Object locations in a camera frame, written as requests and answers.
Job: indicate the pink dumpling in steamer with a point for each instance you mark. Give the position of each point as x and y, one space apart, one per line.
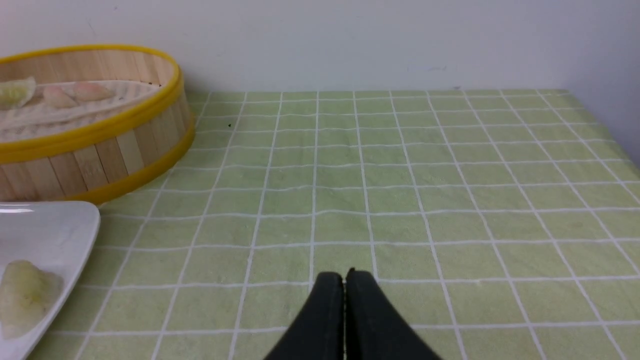
86 91
59 97

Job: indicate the pink dumpling in steamer left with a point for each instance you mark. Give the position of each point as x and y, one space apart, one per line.
59 97

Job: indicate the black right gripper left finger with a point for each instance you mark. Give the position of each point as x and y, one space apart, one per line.
318 330

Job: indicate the pink dumpling in steamer right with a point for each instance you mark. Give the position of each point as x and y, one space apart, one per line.
86 91

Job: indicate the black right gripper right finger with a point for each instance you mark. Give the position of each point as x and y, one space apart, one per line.
374 329

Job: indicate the green checkered tablecloth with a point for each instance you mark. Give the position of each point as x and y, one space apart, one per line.
501 224

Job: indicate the green dumpling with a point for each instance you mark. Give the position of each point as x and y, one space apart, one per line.
14 94

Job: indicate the white steamer liner cloth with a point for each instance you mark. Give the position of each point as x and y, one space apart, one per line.
37 119

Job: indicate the green dumpling plate far right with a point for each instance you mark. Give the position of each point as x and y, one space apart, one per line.
27 294

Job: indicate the bamboo steamer basket yellow rim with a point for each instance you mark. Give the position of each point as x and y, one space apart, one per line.
104 160

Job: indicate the white square plate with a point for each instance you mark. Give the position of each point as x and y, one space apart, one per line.
56 237

